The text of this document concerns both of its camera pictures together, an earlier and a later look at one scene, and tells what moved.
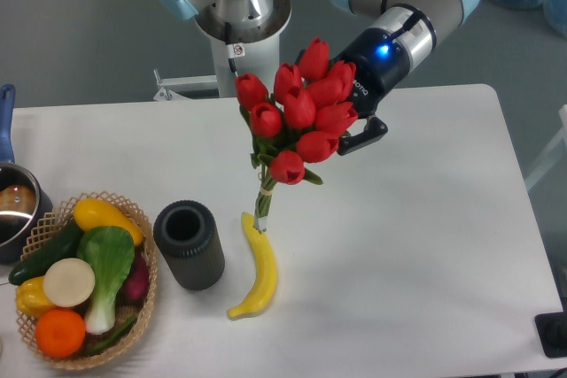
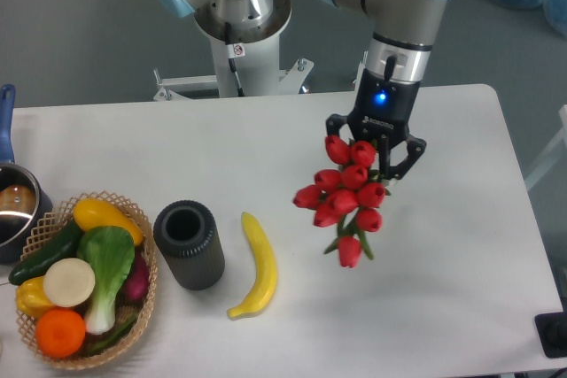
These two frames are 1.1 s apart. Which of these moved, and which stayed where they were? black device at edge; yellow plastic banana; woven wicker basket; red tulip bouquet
Moved: red tulip bouquet
Stayed: yellow plastic banana; woven wicker basket; black device at edge
